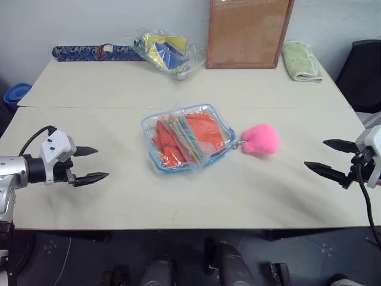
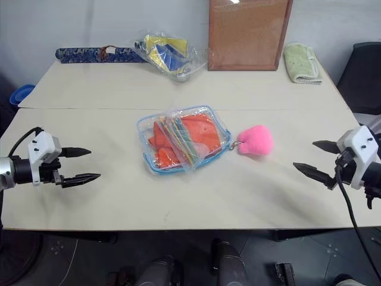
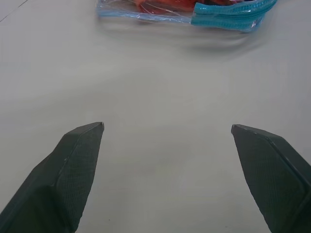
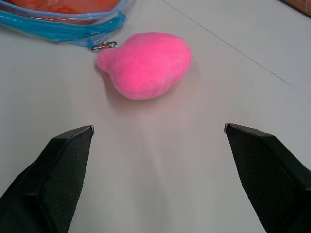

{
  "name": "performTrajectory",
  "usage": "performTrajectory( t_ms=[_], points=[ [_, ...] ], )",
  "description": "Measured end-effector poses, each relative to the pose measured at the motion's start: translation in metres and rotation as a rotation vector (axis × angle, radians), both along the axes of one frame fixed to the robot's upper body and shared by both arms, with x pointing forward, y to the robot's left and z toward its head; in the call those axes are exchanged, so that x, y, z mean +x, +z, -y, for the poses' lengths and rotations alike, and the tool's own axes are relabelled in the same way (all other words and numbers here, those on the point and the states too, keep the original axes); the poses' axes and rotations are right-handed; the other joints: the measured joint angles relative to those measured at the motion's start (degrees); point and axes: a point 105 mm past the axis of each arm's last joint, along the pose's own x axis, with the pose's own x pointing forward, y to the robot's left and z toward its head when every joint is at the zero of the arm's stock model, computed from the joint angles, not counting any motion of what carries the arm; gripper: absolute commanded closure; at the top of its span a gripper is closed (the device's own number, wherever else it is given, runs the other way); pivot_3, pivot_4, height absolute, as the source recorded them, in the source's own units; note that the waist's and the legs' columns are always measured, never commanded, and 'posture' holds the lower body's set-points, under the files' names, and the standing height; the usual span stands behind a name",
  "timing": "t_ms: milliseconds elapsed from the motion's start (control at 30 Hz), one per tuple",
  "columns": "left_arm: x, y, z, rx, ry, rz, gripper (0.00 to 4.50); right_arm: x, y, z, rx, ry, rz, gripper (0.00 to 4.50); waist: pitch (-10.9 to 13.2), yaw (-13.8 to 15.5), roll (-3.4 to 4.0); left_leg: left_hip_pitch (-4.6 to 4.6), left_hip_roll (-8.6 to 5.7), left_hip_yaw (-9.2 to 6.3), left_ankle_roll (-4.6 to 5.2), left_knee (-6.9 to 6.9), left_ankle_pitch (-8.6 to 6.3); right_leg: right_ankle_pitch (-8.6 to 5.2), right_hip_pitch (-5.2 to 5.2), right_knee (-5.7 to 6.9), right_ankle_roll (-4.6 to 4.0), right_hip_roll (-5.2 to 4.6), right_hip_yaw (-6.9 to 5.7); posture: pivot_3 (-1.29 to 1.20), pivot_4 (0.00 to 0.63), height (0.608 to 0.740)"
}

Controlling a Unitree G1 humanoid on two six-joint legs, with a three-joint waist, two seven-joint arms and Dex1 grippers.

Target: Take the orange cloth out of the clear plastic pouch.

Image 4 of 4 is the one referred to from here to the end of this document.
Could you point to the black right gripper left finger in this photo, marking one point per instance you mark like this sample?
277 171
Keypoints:
46 184

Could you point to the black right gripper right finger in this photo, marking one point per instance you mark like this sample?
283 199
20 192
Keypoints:
267 179

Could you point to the clear blue-trimmed zipper bag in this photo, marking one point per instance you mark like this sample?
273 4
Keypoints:
60 26

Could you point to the brown cardboard box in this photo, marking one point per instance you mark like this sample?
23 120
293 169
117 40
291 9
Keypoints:
301 4

